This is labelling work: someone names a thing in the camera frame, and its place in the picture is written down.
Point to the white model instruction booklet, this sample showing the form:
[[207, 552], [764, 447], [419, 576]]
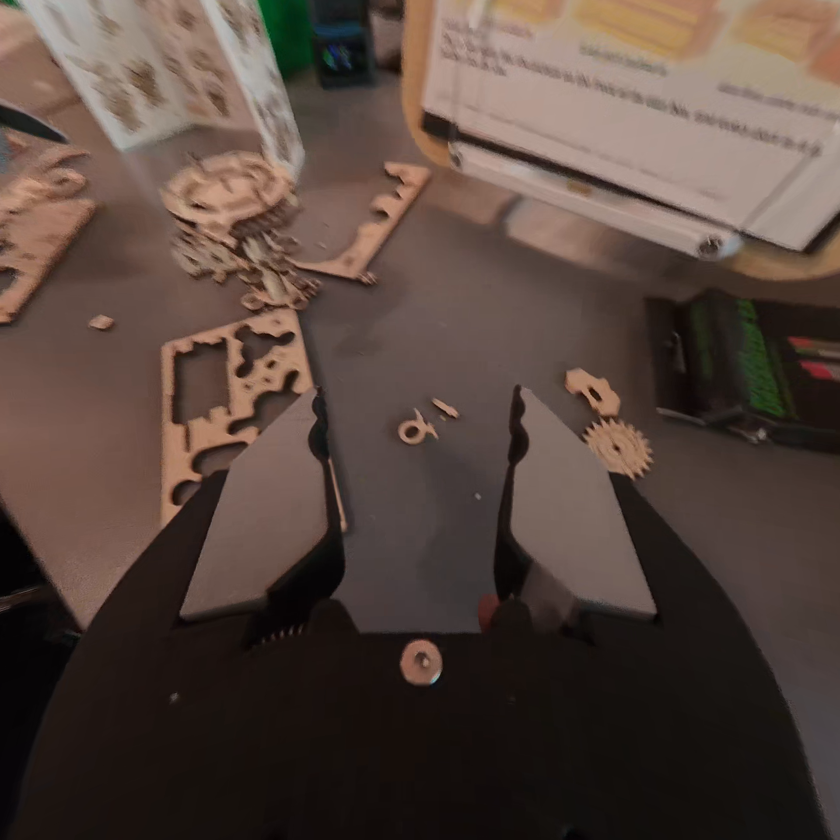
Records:
[[131, 65]]

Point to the small green bin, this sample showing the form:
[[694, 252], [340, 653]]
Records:
[[282, 33]]

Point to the wooden strip offcut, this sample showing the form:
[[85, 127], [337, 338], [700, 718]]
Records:
[[367, 243]]

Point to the black tool case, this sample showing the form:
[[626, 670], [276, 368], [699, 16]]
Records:
[[741, 374]]

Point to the pile of small wooden parts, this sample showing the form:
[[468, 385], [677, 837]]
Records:
[[262, 275]]

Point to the printed instruction sheet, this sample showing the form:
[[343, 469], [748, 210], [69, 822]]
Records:
[[623, 98]]

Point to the tiny wooden chip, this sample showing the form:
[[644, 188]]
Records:
[[102, 322]]

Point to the small wooden sliver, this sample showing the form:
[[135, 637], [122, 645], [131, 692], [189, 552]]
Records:
[[446, 408]]

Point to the curved wooden offcut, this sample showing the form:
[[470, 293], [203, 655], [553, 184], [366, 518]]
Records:
[[46, 177]]

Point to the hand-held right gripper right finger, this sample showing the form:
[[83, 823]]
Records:
[[571, 525]]

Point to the wooden part with slot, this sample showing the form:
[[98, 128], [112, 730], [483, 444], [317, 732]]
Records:
[[581, 384]]

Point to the small wooden gear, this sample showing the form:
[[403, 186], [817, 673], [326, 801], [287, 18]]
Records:
[[620, 449]]

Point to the wooden sheet frame with cutouts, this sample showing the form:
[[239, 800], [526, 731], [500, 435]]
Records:
[[262, 387]]

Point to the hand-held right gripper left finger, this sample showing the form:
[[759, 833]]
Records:
[[262, 525]]

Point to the wooden part sheet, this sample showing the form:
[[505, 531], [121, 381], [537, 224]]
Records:
[[39, 249]]

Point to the dark blue box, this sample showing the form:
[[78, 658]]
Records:
[[341, 46]]

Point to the round wooden model assembly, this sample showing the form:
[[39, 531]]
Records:
[[226, 193]]

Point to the clipboard with instruction sheet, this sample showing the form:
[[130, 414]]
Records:
[[781, 266]]

